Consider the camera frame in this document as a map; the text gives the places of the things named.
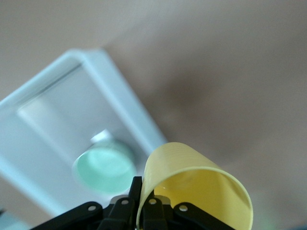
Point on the clear plastic bin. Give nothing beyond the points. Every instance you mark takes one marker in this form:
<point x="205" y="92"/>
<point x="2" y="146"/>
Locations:
<point x="48" y="134"/>

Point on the mint green bowl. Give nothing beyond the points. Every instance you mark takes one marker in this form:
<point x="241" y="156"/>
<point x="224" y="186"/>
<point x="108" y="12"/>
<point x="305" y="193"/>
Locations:
<point x="103" y="167"/>

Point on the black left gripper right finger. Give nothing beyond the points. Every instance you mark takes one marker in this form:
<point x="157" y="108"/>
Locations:
<point x="163" y="215"/>

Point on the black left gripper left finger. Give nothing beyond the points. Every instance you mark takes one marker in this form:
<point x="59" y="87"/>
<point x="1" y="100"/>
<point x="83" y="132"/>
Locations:
<point x="115" y="213"/>

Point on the yellow plastic cup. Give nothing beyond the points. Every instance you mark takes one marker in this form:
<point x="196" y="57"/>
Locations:
<point x="204" y="163"/>

